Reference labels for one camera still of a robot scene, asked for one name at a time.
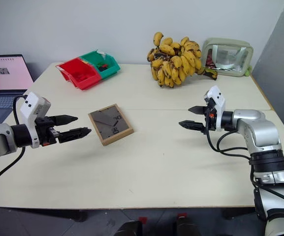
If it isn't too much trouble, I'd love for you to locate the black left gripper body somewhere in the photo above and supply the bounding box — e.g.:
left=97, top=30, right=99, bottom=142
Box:
left=34, top=117, right=60, bottom=148

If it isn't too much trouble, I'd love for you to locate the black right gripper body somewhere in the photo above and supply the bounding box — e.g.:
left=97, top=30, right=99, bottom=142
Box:
left=204, top=98, right=218, bottom=131

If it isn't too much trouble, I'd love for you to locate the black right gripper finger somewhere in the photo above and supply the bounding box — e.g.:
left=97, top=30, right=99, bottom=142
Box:
left=188, top=105, right=209, bottom=115
left=178, top=119, right=207, bottom=135

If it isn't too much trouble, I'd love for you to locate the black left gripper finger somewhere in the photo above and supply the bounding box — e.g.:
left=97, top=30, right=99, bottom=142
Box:
left=50, top=114, right=79, bottom=127
left=56, top=127, right=93, bottom=144

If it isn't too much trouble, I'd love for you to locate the open laptop computer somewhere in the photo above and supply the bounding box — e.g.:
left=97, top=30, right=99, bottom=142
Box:
left=0, top=54, right=34, bottom=124

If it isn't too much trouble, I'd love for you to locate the red plastic storage bin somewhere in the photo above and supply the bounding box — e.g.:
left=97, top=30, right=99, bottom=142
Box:
left=55, top=57, right=102, bottom=92

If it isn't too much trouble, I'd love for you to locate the yellow banana bunch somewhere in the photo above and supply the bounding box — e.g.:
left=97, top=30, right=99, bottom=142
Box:
left=146, top=31, right=219, bottom=88

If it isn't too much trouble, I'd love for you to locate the clear green-trimmed zip pouch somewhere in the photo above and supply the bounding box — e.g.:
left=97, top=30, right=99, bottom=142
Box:
left=201, top=37, right=254, bottom=78

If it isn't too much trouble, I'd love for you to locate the green plastic storage bin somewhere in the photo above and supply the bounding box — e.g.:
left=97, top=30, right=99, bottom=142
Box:
left=79, top=50, right=121, bottom=80

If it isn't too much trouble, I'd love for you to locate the grey partition panel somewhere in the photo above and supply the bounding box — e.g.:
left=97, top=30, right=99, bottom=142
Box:
left=251, top=0, right=284, bottom=149

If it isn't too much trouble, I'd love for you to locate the dark rounded shape, red mark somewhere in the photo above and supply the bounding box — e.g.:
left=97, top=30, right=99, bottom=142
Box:
left=116, top=216, right=148, bottom=236

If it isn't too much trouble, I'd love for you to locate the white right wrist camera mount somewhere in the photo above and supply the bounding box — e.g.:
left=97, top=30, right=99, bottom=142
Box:
left=203, top=85, right=226, bottom=130

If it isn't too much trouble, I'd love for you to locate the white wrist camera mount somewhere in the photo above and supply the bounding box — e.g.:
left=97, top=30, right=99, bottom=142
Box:
left=20, top=91, right=52, bottom=149
left=203, top=85, right=226, bottom=130

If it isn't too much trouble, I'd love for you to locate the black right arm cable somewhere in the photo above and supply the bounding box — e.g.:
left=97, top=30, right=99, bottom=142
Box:
left=205, top=122, right=251, bottom=158

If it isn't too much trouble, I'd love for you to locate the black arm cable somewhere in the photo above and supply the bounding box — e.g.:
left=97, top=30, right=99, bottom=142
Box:
left=205, top=122, right=251, bottom=158
left=0, top=95, right=26, bottom=203

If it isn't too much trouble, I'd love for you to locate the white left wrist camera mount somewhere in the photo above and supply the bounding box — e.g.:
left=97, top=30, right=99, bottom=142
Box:
left=20, top=91, right=52, bottom=149

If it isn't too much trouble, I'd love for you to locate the wooden framed picture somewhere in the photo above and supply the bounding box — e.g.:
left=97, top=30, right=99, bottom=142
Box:
left=87, top=104, right=134, bottom=147

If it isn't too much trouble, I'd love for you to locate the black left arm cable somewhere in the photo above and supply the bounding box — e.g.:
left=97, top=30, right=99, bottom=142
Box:
left=0, top=95, right=26, bottom=203

